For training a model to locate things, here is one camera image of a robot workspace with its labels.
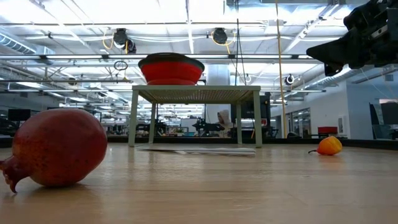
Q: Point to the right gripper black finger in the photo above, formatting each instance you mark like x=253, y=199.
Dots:
x=335, y=59
x=335, y=46

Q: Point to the red colander with grey rim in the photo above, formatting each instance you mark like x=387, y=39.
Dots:
x=171, y=71

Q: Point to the dark red pomegranate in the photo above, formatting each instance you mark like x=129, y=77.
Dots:
x=59, y=146

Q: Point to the red box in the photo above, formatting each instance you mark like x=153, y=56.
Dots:
x=327, y=130

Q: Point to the small orange pepper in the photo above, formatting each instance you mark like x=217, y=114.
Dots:
x=329, y=146

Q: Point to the black rounded chair back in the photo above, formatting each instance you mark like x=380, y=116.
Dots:
x=291, y=135

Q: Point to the black cabinet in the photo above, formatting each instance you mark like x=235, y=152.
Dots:
x=247, y=110

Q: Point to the person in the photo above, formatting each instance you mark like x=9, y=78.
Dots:
x=223, y=118

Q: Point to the black background robot arms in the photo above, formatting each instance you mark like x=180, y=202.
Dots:
x=206, y=127

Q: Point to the black monitor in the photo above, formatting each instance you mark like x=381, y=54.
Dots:
x=18, y=115

